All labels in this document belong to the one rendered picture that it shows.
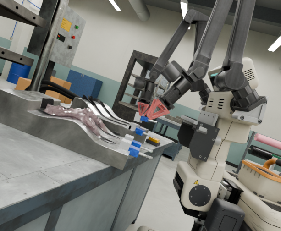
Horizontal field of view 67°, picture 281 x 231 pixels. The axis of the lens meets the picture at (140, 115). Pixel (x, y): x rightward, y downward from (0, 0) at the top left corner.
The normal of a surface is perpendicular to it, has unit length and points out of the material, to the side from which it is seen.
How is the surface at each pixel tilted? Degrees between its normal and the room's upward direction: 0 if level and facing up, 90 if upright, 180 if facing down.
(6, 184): 0
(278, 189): 92
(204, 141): 90
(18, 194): 0
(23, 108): 90
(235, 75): 90
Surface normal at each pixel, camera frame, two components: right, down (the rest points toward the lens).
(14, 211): 0.88, 0.36
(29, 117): -0.06, 0.07
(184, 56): -0.28, -0.02
